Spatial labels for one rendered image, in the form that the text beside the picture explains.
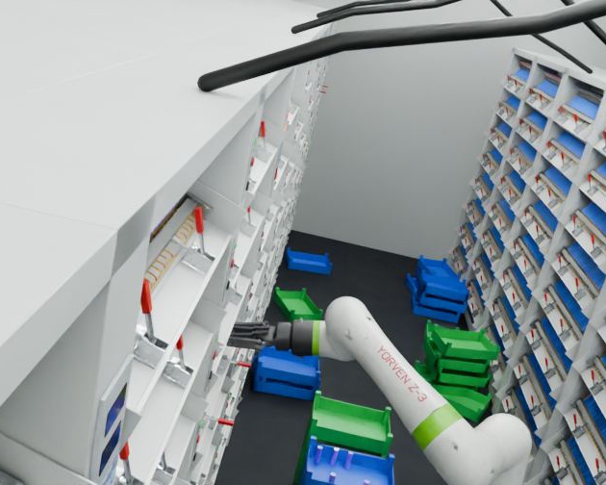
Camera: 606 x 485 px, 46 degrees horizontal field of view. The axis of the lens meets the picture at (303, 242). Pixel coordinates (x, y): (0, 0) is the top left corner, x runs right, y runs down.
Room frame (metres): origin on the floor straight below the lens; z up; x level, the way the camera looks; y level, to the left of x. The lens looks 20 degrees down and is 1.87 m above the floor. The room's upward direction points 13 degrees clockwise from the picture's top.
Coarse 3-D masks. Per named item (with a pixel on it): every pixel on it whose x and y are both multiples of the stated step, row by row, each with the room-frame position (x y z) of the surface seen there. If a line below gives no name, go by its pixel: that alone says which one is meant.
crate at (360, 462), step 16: (320, 464) 2.10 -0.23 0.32; (336, 464) 2.12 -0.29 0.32; (352, 464) 2.14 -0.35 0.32; (368, 464) 2.14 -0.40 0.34; (384, 464) 2.14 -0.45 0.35; (304, 480) 1.95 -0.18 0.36; (320, 480) 1.95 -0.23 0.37; (336, 480) 2.04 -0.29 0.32; (352, 480) 2.05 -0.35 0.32; (368, 480) 2.08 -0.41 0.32; (384, 480) 2.09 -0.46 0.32
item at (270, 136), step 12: (264, 120) 1.82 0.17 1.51; (264, 132) 1.64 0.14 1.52; (276, 132) 1.82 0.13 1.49; (264, 144) 1.64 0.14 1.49; (276, 144) 1.82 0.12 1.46; (264, 156) 1.63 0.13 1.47; (252, 168) 1.53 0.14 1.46; (264, 168) 1.58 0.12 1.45; (252, 180) 1.38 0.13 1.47; (252, 192) 1.38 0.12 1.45
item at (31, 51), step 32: (0, 0) 1.48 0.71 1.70; (32, 0) 1.61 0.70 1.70; (64, 0) 1.77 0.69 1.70; (96, 0) 1.96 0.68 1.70; (128, 0) 2.19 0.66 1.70; (160, 0) 2.49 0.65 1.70; (0, 32) 1.09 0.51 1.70; (32, 32) 1.16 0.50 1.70; (64, 32) 1.24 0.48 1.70; (96, 32) 1.33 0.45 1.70; (128, 32) 1.44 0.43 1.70; (160, 32) 1.57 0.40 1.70; (192, 32) 1.72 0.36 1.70; (224, 32) 1.90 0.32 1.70; (0, 64) 0.85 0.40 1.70; (32, 64) 0.89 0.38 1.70; (64, 64) 0.94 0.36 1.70; (96, 64) 1.00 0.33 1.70; (0, 96) 0.69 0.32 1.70
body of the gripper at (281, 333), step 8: (272, 328) 1.70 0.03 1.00; (280, 328) 1.66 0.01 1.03; (288, 328) 1.66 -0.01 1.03; (256, 336) 1.65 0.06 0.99; (264, 336) 1.65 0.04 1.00; (272, 336) 1.65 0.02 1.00; (280, 336) 1.64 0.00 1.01; (288, 336) 1.64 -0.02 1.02; (272, 344) 1.64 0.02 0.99; (280, 344) 1.64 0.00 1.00; (288, 344) 1.64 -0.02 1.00
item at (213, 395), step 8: (224, 352) 1.71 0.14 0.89; (232, 352) 1.73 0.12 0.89; (224, 376) 1.60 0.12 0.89; (216, 384) 1.55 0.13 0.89; (216, 392) 1.52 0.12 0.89; (208, 400) 1.47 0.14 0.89; (216, 400) 1.49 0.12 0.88; (208, 408) 1.44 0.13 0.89; (208, 424) 1.39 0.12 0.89; (200, 432) 1.35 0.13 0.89; (200, 440) 1.32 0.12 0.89; (200, 456) 1.22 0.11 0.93
